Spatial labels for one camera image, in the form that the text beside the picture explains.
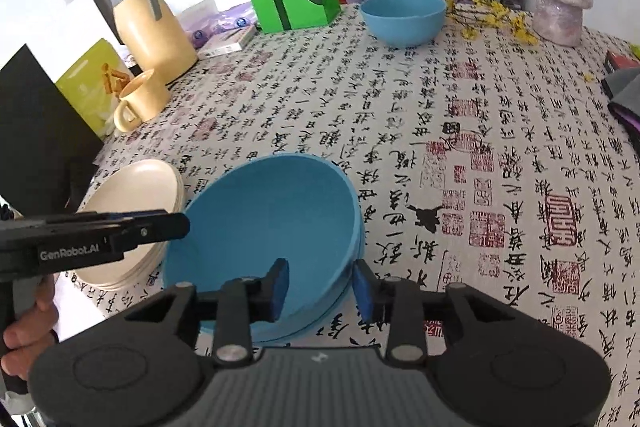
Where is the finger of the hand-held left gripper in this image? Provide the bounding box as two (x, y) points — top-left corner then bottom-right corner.
(47, 208), (169, 228)
(107, 212), (191, 254)

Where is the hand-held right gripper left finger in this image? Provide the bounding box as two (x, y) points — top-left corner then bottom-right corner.
(122, 258), (291, 368)

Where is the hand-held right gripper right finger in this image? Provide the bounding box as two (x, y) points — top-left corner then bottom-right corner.
(352, 258), (521, 368)

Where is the blue bowl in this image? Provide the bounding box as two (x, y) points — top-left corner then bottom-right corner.
(162, 154), (362, 333)
(360, 0), (447, 48)
(197, 227), (364, 344)

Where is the person's left hand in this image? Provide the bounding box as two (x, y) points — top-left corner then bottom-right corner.
(0, 279), (59, 379)

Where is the black paper bag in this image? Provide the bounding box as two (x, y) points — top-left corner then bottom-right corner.
(0, 44), (104, 219)

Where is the yellow mug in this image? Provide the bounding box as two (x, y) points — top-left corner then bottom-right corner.
(113, 69), (171, 132)

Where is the yellow snack box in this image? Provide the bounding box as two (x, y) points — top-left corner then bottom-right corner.
(55, 38), (138, 142)

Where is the yellow thermos jug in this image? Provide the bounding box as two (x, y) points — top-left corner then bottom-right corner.
(103, 0), (198, 85)

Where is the white flat box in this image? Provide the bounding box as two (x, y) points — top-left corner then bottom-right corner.
(197, 24), (257, 60)

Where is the purple plastic bag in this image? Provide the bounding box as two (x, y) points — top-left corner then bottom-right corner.
(180, 0), (261, 52)

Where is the yellow flower sprig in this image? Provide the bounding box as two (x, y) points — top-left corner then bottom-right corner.
(410, 0), (541, 46)

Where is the grey cloth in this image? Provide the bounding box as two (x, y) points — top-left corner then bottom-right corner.
(602, 69), (640, 118)

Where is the small dark box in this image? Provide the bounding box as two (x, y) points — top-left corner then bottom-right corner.
(603, 52), (640, 75)

